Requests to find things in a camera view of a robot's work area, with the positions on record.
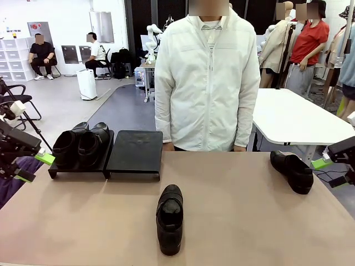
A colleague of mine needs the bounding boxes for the black metal chair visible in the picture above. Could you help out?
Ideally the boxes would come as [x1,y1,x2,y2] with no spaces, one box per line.
[38,55,62,79]

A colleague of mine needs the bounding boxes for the silver wall cabinet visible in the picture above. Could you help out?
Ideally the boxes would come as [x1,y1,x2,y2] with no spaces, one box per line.
[89,11,115,44]

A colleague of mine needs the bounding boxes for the white table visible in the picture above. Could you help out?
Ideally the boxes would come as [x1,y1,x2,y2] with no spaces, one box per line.
[251,88,355,167]

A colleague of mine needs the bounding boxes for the right forearm in white sleeve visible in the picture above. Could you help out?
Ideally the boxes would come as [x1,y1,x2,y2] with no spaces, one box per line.
[154,105,174,144]

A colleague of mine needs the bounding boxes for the computer case with lights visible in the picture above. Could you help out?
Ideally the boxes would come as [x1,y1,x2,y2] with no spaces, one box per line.
[134,67,147,89]

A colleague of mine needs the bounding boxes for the beige hanging garment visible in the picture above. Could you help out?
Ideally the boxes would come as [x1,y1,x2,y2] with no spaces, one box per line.
[324,26,346,70]

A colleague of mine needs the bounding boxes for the mannequin in blue top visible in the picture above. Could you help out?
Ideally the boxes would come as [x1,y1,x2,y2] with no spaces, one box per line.
[337,45,355,125]

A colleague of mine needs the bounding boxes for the grey panel with red signs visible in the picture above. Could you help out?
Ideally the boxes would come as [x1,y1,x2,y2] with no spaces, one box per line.
[27,22,52,47]

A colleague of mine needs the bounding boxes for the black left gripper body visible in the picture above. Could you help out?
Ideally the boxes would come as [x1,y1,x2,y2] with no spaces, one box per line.
[0,129,8,168]

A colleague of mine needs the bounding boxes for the black leather shoe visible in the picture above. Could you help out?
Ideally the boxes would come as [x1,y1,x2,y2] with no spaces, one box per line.
[155,184,184,256]
[52,121,89,169]
[270,150,315,195]
[77,121,111,168]

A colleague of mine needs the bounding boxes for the black stand pole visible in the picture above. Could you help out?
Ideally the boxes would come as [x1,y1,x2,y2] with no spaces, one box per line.
[276,23,296,90]

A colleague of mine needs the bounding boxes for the grey background desk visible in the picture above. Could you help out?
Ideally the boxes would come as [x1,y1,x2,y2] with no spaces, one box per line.
[138,62,158,104]

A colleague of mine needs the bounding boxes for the white drawer cabinet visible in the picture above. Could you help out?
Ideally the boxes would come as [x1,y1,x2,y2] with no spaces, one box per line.
[0,37,37,83]

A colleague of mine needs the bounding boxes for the seated person in white shirt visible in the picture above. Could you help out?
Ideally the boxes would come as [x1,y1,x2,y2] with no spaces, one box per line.
[84,32,108,78]

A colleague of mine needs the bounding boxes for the seated person in black shirt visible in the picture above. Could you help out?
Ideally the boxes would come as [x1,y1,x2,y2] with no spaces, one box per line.
[29,33,56,81]

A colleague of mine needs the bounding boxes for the silver rack pole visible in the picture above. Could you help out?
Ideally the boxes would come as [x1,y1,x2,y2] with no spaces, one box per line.
[339,0,353,69]

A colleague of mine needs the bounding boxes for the black hat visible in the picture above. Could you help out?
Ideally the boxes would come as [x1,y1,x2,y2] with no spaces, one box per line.
[338,5,355,20]

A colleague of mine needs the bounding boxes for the silver wall plate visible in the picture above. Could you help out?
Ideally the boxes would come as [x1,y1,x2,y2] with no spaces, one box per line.
[60,45,78,65]
[79,45,95,63]

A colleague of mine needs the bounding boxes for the black floor cable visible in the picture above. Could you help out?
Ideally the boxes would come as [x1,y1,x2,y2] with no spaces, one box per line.
[316,168,342,184]

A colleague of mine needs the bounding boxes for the person in white jacket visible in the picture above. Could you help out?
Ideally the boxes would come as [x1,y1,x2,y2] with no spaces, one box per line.
[154,5,261,152]

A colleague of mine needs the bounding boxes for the mannequin in beige coat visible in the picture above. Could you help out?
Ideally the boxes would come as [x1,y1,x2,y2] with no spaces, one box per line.
[257,1,296,89]

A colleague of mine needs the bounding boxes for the left forearm in white sleeve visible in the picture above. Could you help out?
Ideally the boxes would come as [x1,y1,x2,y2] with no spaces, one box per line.
[234,105,255,147]

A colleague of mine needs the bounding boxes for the purple cloth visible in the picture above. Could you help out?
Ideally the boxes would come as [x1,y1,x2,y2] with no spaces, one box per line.
[0,156,45,208]

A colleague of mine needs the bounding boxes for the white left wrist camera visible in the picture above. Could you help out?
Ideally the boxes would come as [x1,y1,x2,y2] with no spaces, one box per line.
[11,100,27,119]

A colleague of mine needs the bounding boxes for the black shoe stand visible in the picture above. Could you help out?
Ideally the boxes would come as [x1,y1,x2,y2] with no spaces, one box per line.
[105,130,164,181]
[48,129,115,180]

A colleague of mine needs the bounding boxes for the black backpack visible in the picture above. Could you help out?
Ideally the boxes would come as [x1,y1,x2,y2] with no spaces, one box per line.
[110,47,133,80]

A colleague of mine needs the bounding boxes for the black office chair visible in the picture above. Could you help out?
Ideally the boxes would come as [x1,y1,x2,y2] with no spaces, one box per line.
[95,48,115,80]

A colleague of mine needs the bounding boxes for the white air purifier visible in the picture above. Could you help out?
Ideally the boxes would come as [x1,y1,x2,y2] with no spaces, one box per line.
[77,69,98,101]

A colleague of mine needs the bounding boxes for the black armchair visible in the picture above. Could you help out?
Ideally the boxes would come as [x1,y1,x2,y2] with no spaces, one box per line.
[0,84,42,131]

